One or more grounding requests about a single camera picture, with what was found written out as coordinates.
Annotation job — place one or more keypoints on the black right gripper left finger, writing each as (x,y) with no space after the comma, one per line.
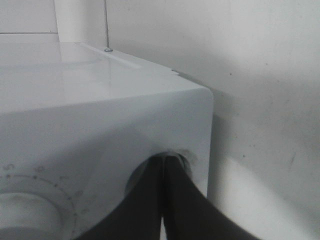
(139,215)

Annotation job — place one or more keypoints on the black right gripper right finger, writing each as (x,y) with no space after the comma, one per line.
(188,215)

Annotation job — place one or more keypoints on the white timer knob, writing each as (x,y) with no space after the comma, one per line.
(26,216)

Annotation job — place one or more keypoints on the white microwave oven body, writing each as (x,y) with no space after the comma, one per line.
(76,121)

